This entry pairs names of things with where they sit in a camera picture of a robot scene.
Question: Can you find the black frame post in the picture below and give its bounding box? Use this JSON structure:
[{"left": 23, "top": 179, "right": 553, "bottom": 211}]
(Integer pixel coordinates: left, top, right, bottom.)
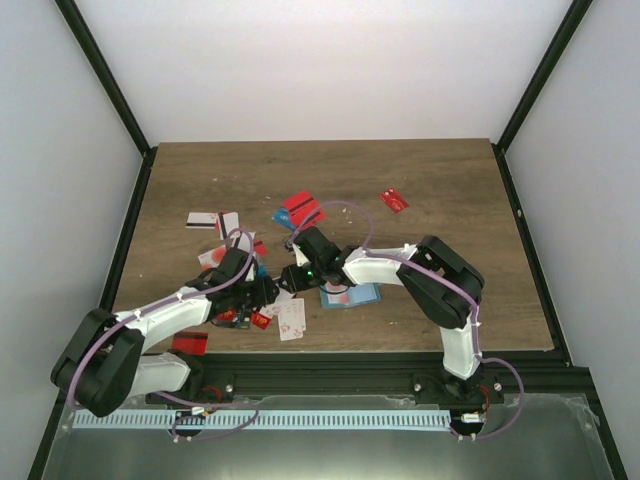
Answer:
[
  {"left": 53, "top": 0, "right": 152, "bottom": 156},
  {"left": 497, "top": 0, "right": 594, "bottom": 151}
]

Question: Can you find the light blue slotted rail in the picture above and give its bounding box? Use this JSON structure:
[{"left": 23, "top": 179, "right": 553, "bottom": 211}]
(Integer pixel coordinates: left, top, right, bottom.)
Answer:
[{"left": 73, "top": 410, "right": 451, "bottom": 432}]

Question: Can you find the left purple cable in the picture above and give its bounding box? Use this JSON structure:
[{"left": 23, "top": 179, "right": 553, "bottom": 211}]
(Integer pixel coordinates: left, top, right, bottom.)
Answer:
[{"left": 64, "top": 228, "right": 261, "bottom": 444}]

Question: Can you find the white card black stripe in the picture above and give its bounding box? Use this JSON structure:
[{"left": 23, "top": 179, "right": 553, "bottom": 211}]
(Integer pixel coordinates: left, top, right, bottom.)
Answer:
[{"left": 186, "top": 212, "right": 219, "bottom": 229}]

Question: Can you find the red card far right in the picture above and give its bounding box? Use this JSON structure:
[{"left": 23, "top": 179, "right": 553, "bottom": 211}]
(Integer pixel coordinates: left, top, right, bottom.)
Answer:
[{"left": 379, "top": 188, "right": 409, "bottom": 213}]

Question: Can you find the blue VIP card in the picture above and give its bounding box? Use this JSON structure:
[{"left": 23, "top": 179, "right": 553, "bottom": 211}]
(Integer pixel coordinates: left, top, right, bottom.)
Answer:
[{"left": 272, "top": 207, "right": 296, "bottom": 231}]

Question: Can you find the black frame post right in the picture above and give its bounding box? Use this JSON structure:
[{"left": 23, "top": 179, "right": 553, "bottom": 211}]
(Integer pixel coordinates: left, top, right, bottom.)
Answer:
[{"left": 497, "top": 0, "right": 594, "bottom": 151}]

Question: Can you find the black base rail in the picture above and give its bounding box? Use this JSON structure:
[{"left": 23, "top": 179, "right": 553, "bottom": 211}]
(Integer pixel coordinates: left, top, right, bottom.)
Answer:
[{"left": 147, "top": 352, "right": 595, "bottom": 407}]

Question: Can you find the red card under white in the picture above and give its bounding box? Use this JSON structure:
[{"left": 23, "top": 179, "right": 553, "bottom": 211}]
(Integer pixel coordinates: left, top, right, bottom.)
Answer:
[{"left": 253, "top": 239, "right": 267, "bottom": 256}]

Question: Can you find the white card red circle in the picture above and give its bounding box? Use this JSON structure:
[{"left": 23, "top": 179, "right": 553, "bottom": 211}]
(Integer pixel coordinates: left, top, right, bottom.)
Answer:
[{"left": 198, "top": 245, "right": 227, "bottom": 270}]

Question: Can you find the red stripe card front edge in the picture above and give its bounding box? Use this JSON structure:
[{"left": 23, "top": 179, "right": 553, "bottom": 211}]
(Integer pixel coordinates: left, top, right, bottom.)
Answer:
[{"left": 171, "top": 331, "right": 208, "bottom": 356}]

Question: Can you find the teal card holder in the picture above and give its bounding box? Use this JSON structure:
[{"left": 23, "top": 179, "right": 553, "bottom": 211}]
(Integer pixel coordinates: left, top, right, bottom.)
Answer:
[{"left": 319, "top": 283, "right": 381, "bottom": 309}]

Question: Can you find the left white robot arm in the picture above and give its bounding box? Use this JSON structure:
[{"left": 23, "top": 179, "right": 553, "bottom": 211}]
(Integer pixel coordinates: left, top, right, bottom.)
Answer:
[{"left": 50, "top": 248, "right": 279, "bottom": 417}]

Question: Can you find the red VIP card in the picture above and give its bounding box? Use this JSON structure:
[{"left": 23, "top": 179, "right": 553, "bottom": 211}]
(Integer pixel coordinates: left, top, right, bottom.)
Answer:
[{"left": 251, "top": 312, "right": 272, "bottom": 330}]

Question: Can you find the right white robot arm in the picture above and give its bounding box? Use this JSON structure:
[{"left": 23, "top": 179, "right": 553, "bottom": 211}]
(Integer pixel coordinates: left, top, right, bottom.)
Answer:
[{"left": 279, "top": 227, "right": 485, "bottom": 403}]

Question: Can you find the white blossom card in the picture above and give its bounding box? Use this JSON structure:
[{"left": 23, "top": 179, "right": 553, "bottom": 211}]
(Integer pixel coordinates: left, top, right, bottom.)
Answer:
[{"left": 277, "top": 298, "right": 306, "bottom": 341}]

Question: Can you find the white card vertical stripe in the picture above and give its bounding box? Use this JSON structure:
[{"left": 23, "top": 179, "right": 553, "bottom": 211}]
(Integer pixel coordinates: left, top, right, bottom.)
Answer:
[{"left": 216, "top": 212, "right": 239, "bottom": 240}]

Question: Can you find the black frame post left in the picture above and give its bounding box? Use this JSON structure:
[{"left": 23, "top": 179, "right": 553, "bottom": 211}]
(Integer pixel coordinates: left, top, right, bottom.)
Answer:
[{"left": 53, "top": 0, "right": 152, "bottom": 156}]

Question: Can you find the purple cable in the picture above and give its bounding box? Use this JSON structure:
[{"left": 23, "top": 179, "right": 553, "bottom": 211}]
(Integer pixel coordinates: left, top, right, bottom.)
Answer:
[
  {"left": 289, "top": 200, "right": 525, "bottom": 444},
  {"left": 64, "top": 228, "right": 261, "bottom": 444}
]

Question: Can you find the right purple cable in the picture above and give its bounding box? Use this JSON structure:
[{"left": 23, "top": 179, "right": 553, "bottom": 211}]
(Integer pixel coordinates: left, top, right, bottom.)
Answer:
[{"left": 289, "top": 200, "right": 525, "bottom": 444}]

